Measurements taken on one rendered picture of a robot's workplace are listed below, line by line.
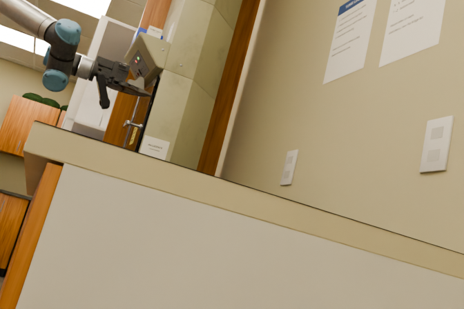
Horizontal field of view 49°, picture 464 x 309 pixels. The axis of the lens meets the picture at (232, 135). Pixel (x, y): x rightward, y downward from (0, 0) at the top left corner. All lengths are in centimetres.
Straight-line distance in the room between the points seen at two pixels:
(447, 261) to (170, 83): 118
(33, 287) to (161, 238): 16
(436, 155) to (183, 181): 58
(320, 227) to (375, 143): 55
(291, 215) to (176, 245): 17
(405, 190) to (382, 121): 22
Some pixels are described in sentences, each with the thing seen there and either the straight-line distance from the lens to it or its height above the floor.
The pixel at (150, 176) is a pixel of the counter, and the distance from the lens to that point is 66.
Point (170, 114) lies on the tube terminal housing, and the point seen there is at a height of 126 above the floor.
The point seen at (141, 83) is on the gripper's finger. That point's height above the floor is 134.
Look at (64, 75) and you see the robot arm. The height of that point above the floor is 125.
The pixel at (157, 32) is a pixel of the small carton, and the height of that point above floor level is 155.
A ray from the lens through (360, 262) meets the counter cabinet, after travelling 80.
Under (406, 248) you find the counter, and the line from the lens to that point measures 85.
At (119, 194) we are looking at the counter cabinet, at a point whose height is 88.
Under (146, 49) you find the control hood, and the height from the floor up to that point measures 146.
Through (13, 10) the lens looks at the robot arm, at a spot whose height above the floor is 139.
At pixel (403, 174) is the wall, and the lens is 116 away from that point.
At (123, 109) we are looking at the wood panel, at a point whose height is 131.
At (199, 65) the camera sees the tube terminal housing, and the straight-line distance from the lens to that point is 185.
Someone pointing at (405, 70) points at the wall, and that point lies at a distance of 129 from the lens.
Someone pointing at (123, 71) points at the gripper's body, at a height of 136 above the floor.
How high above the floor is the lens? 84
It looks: 13 degrees up
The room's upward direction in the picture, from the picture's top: 14 degrees clockwise
